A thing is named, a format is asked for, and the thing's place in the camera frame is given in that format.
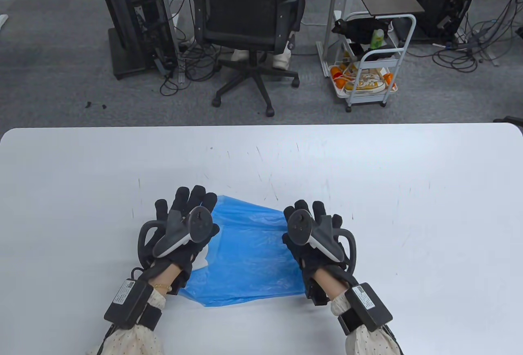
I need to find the person's right hand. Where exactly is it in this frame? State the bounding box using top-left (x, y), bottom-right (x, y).
top-left (282, 200), bottom-right (356, 304)

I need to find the person's left hand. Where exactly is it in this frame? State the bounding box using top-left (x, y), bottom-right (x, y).
top-left (139, 185), bottom-right (220, 295)

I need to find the blue plastic bag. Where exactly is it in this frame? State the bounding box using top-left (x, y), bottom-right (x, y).
top-left (180, 195), bottom-right (311, 307)

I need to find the person's right forearm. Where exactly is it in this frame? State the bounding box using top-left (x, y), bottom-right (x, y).
top-left (313, 269), bottom-right (403, 355)

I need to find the person's left forearm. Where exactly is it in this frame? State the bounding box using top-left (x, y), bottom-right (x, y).
top-left (88, 265), bottom-right (182, 355)

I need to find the black bag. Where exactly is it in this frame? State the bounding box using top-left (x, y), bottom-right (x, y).
top-left (332, 18), bottom-right (393, 45)

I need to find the grey right hand controller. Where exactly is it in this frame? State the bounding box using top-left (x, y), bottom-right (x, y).
top-left (287, 209), bottom-right (357, 270)

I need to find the black right wrist box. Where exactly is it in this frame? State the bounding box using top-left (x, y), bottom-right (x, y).
top-left (338, 283), bottom-right (393, 334)

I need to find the black wrist box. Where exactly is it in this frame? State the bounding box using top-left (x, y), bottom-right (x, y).
top-left (338, 283), bottom-right (393, 334)
top-left (104, 278), bottom-right (163, 330)

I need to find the black left wrist box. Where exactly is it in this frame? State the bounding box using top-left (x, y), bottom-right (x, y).
top-left (104, 278), bottom-right (163, 330)

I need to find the yellow white sneaker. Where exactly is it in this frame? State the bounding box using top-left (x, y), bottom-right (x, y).
top-left (344, 77), bottom-right (386, 95)
top-left (342, 63), bottom-right (382, 82)

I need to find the black computer tower on stand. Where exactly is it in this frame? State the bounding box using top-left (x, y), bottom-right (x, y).
top-left (95, 0), bottom-right (179, 80)

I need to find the black office chair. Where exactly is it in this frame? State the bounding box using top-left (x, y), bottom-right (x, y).
top-left (189, 0), bottom-right (310, 118)

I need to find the black chair armrest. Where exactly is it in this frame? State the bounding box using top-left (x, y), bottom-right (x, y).
top-left (494, 116), bottom-right (523, 129)

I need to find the white utility cart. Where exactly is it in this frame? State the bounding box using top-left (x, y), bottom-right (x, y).
top-left (329, 12), bottom-right (417, 112)

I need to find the black floor cable bundle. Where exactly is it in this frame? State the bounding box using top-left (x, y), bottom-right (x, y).
top-left (432, 0), bottom-right (523, 73)
top-left (159, 45), bottom-right (223, 96)

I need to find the silver metal frame post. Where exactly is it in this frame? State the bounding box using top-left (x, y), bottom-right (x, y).
top-left (153, 0), bottom-right (188, 84)

